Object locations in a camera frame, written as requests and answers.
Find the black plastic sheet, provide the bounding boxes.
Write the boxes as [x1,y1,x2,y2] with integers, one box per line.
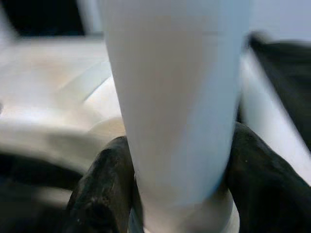
[0,31,311,233]

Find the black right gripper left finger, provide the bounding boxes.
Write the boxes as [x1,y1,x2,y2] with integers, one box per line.
[62,135,137,233]

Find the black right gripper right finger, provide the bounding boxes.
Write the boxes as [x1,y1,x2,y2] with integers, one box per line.
[227,121,311,233]

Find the white plastic children table top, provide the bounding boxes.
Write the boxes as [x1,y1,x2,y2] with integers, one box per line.
[0,31,241,233]

